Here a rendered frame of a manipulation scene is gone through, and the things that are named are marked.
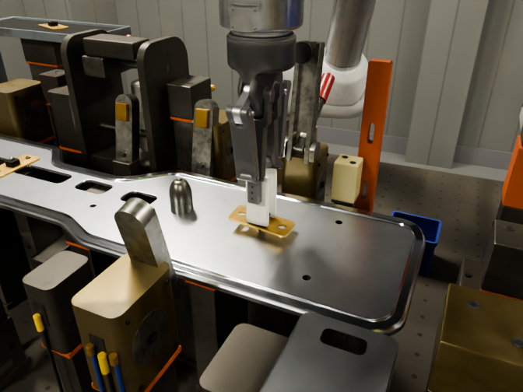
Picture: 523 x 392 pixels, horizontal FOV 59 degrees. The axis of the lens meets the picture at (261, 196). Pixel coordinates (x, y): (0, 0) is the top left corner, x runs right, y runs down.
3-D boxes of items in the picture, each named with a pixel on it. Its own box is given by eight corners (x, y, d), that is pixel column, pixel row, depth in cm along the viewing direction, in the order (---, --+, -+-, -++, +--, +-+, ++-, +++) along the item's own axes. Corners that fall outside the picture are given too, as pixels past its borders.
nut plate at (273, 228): (226, 218, 61) (226, 211, 60) (240, 206, 64) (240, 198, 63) (285, 239, 58) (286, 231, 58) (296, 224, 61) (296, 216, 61)
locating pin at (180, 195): (167, 221, 66) (163, 180, 63) (180, 211, 69) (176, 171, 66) (186, 226, 65) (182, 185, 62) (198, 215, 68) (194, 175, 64)
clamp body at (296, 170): (274, 323, 88) (277, 154, 71) (293, 292, 96) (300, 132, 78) (307, 334, 86) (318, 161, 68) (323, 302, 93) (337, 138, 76)
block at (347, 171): (317, 347, 83) (333, 162, 65) (324, 334, 85) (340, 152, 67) (336, 353, 81) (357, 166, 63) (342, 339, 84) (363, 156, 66)
